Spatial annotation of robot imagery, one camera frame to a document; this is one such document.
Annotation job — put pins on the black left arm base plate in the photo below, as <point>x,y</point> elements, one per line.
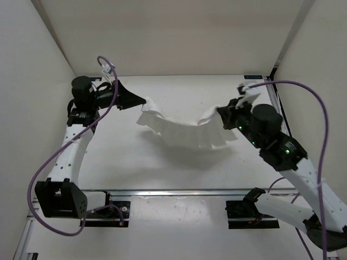
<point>109,217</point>

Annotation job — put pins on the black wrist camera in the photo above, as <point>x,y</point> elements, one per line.
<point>247,94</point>
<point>107,71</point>

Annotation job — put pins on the white pleated skirt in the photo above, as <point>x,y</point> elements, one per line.
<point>206,133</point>

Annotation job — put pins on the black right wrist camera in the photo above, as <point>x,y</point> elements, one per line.
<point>247,94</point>

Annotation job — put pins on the aluminium right frame rail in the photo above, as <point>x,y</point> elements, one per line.
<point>276,103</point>

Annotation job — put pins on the blue left corner label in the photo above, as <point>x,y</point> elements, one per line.
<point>96,78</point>

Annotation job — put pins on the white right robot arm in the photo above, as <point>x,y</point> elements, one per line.
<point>324,222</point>

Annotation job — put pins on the blue right corner label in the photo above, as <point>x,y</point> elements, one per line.
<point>253,77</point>

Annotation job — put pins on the aluminium table edge rail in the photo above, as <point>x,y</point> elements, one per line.
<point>180,193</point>

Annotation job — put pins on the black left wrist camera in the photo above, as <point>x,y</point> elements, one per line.
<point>107,71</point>

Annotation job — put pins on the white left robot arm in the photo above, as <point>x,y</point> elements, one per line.
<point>59,195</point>

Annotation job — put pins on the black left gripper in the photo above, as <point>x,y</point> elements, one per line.
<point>126,99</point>

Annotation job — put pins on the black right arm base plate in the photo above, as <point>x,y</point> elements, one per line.
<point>242,217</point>

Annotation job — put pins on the white front cover panel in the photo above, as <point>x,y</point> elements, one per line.
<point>174,228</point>

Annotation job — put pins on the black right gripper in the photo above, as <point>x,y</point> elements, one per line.
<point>231,110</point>

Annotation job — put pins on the blue corner label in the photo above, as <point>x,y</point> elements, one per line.
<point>96,78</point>
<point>253,77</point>

